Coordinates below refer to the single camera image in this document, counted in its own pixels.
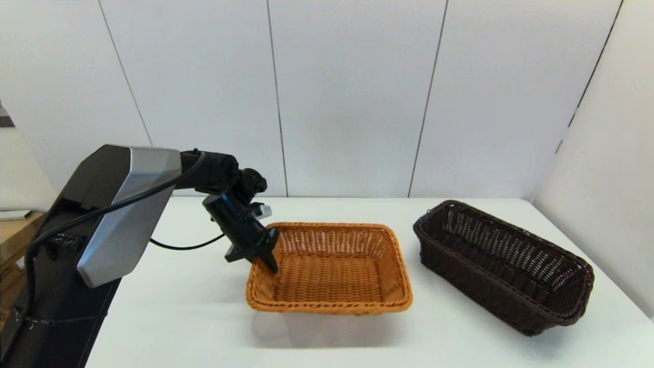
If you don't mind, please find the orange wicker basket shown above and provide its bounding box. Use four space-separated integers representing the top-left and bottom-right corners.
246 221 413 315

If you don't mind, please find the dark brown wicker basket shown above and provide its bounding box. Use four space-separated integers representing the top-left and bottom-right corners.
413 200 595 337

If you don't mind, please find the brown cardboard box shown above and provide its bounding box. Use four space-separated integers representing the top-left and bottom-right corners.
0 214 46 256
0 245 31 288
0 276 26 320

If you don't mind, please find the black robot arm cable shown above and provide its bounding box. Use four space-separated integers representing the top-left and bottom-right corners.
23 151 228 328

